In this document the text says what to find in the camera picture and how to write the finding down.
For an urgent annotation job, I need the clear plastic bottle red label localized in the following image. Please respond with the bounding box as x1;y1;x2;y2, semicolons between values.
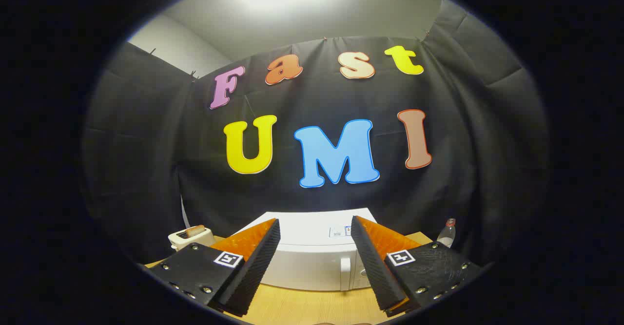
436;218;457;249

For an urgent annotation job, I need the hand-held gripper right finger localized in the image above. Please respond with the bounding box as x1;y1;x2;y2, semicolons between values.
351;215;483;317

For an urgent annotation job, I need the white microwave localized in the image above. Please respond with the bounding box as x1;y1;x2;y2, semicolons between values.
234;210;386;292

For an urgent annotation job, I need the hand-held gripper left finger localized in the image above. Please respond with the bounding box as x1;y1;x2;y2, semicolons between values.
146;218;282;317

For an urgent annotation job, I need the white toaster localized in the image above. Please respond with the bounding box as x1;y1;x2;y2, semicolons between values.
168;226;215;251

